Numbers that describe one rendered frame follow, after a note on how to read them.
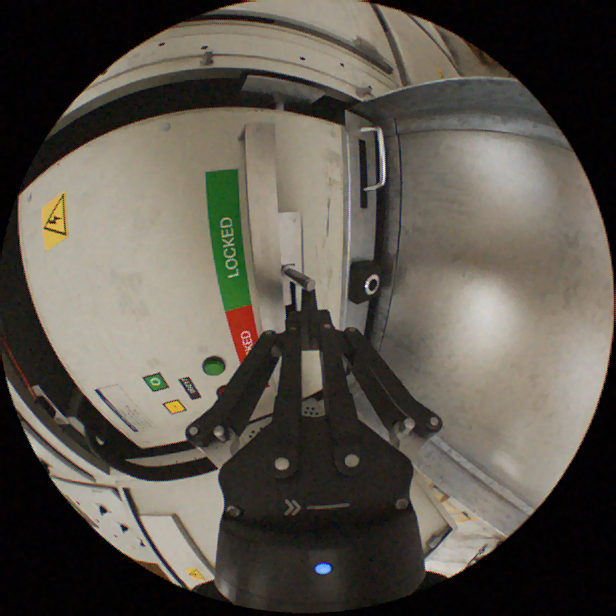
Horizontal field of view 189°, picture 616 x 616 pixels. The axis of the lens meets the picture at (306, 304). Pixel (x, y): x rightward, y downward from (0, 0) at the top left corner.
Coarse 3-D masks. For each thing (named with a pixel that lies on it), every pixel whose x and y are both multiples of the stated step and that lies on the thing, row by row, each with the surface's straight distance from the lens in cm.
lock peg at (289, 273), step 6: (282, 270) 23; (288, 270) 23; (294, 270) 22; (282, 276) 23; (288, 276) 22; (294, 276) 21; (300, 276) 20; (306, 276) 20; (294, 282) 21; (300, 282) 20; (306, 282) 19; (312, 282) 19; (306, 288) 20; (312, 288) 20
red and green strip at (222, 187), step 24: (216, 192) 21; (216, 216) 21; (240, 216) 21; (216, 240) 21; (240, 240) 21; (216, 264) 21; (240, 264) 22; (240, 288) 22; (240, 312) 24; (240, 336) 25; (240, 360) 28
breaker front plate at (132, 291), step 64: (128, 128) 26; (192, 128) 24; (320, 128) 29; (128, 192) 23; (192, 192) 21; (320, 192) 26; (64, 256) 28; (128, 256) 23; (192, 256) 21; (320, 256) 26; (64, 320) 31; (128, 320) 25; (192, 320) 24; (256, 320) 25; (128, 384) 32; (320, 384) 41
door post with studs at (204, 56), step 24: (144, 48) 30; (168, 48) 28; (192, 48) 27; (216, 48) 27; (240, 48) 27; (264, 48) 28; (288, 48) 29; (120, 72) 28; (144, 72) 26; (168, 72) 25; (192, 72) 28; (216, 72) 28; (240, 72) 28; (264, 72) 31; (288, 72) 26; (312, 72) 28; (336, 72) 30; (360, 72) 35; (96, 96) 27; (120, 96) 31; (336, 96) 34; (360, 96) 31; (72, 120) 34
